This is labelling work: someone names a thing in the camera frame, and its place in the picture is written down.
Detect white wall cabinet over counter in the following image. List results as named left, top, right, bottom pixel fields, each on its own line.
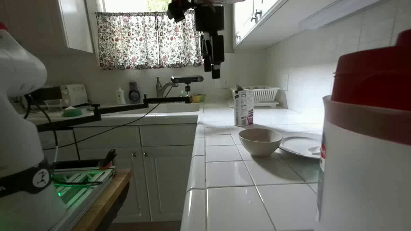
left=232, top=0, right=382, bottom=49

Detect white soap bottle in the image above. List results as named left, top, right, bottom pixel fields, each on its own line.
left=115, top=87, right=127, bottom=105

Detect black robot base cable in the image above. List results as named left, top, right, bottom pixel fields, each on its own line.
left=23, top=94, right=60, bottom=167

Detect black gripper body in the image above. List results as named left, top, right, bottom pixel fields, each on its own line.
left=194, top=4, right=224, bottom=36

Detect white sink base cabinets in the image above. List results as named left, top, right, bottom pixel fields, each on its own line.
left=37, top=122, right=199, bottom=224

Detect black camera cable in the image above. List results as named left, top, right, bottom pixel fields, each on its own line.
left=42, top=83, right=174, bottom=151

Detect white wall cabinet door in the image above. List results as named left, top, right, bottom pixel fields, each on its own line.
left=56, top=0, right=95, bottom=55

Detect yellow sponge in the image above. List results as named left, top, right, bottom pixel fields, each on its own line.
left=190, top=92, right=206, bottom=104

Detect green striped mat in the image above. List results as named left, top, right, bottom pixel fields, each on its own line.
left=50, top=167, right=117, bottom=212

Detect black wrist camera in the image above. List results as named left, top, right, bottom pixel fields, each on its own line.
left=165, top=0, right=195, bottom=23

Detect clear pitcher with red lid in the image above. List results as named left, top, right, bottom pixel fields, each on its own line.
left=314, top=28, right=411, bottom=231

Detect white dish rack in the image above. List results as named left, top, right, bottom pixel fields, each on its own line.
left=230, top=85, right=281, bottom=109

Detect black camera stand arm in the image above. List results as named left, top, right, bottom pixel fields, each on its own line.
left=24, top=83, right=194, bottom=132

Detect dark round bottle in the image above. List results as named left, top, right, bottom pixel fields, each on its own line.
left=127, top=81, right=142, bottom=104

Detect floral window curtain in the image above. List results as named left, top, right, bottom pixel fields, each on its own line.
left=95, top=10, right=204, bottom=72

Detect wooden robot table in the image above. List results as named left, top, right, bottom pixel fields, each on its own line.
left=69, top=168, right=133, bottom=231

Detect white toaster oven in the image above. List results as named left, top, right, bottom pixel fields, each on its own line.
left=28, top=82, right=90, bottom=109

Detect black stereo camera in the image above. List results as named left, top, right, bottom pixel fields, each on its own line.
left=169, top=74, right=205, bottom=86

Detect green dish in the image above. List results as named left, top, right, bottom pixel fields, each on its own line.
left=60, top=106, right=83, bottom=118

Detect granulated sugar box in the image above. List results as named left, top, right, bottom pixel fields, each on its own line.
left=233, top=86, right=255, bottom=129

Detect chrome sink faucet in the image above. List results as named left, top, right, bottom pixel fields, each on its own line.
left=154, top=76, right=173, bottom=99

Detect beige ceramic bowl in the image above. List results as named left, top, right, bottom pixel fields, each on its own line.
left=237, top=126, right=283, bottom=158

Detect white round plate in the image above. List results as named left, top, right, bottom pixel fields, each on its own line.
left=278, top=135, right=323, bottom=160

